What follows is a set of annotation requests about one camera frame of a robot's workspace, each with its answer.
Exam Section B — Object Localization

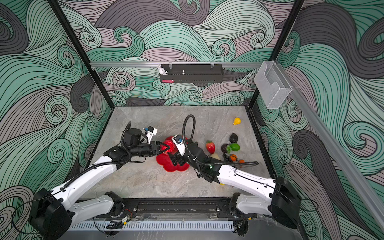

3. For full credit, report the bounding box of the beige fake pear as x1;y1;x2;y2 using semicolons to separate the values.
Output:
211;153;220;160

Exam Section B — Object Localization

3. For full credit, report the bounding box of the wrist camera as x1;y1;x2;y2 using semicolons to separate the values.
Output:
172;135;186;156
144;126;158;144

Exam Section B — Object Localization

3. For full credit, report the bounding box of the green fake lime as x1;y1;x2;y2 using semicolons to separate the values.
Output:
226;143;241;154

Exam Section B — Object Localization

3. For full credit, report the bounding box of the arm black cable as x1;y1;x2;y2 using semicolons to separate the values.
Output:
182;114;260;169
59;121;134;190

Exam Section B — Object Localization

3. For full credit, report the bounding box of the white perforated cable duct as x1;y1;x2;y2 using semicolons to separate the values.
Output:
69;220;234;232

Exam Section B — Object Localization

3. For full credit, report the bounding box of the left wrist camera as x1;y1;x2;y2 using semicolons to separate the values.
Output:
144;126;158;144

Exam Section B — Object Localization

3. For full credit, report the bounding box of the dark fake avocado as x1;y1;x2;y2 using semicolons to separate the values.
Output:
230;133;239;143

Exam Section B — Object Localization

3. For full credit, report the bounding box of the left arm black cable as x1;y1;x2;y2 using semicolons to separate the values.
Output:
59;121;134;190

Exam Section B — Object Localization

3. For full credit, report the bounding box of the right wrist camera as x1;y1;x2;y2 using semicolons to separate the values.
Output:
172;135;186;156

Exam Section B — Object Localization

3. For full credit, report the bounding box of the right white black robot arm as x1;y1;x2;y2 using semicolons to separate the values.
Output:
169;142;302;229

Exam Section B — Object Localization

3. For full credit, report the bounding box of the black wall shelf tray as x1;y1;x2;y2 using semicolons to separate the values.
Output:
159;64;224;85

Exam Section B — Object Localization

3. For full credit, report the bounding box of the dark fake grape bunch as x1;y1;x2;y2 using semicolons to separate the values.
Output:
223;154;232;163

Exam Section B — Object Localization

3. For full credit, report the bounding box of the small white rabbit figurine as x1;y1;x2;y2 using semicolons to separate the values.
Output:
157;65;168;75

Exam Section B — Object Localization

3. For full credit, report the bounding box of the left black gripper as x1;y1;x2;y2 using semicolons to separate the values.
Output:
131;140;170;158

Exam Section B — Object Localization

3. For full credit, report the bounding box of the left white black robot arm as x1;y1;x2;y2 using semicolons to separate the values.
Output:
28;127;170;240

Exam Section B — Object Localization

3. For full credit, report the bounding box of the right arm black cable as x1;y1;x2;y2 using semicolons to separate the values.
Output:
182;114;260;169

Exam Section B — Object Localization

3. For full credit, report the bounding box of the clear acrylic wall holder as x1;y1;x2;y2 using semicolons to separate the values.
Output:
255;61;292;110

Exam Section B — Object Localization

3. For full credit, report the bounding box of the small yellow fake pear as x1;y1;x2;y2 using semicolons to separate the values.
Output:
233;118;242;126

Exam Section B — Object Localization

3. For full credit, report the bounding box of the red fake apple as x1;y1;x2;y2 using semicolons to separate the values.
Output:
161;140;176;153

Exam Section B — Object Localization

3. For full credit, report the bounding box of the red flower-shaped fruit bowl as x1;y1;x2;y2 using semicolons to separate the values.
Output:
156;136;190;173

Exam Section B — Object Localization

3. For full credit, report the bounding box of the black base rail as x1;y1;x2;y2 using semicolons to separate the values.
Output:
112;197;241;220

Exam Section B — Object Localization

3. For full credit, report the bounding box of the red fake strawberry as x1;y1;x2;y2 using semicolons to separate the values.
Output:
206;141;216;155

